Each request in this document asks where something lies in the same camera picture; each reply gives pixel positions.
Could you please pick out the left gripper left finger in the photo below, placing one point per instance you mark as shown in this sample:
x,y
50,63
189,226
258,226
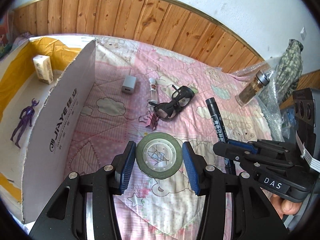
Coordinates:
x,y
124,167

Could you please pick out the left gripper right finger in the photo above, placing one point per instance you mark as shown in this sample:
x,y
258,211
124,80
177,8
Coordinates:
x,y
194,165

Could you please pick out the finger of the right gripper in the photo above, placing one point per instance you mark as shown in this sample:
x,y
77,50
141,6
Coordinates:
x,y
246,145
229,151

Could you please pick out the green tape roll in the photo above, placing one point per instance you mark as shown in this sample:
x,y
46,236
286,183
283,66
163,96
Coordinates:
x,y
159,155

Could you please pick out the black marker pen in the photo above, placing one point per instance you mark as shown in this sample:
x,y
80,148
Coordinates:
x,y
220,131

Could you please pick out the black safety glasses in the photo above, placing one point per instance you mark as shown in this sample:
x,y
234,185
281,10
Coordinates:
x,y
180,98

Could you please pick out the grey usb charger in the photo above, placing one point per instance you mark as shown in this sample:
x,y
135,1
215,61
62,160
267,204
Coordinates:
x,y
129,84

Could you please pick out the small glass vial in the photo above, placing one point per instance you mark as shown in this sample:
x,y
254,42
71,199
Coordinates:
x,y
153,90

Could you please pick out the purple toy figure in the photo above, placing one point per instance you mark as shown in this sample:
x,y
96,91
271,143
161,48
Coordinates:
x,y
25,120

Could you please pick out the cream tissue pack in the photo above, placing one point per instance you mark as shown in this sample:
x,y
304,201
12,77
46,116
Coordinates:
x,y
43,68

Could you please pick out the person's right hand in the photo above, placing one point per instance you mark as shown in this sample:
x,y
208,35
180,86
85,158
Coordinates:
x,y
284,207

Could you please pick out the bubble wrap sheet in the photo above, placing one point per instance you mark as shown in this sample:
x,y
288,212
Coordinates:
x,y
267,98

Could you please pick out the glass tea bottle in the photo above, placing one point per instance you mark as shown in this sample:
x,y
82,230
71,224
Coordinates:
x,y
256,84

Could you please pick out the pink quilted bedspread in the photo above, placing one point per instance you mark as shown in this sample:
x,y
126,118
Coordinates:
x,y
152,208

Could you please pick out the camouflage jacket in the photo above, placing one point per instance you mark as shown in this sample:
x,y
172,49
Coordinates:
x,y
289,70

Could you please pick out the white cardboard box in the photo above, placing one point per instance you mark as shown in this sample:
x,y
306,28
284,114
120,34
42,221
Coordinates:
x,y
31,174

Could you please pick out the pink toy washing machine box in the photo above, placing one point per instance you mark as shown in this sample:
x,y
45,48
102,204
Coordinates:
x,y
6,33

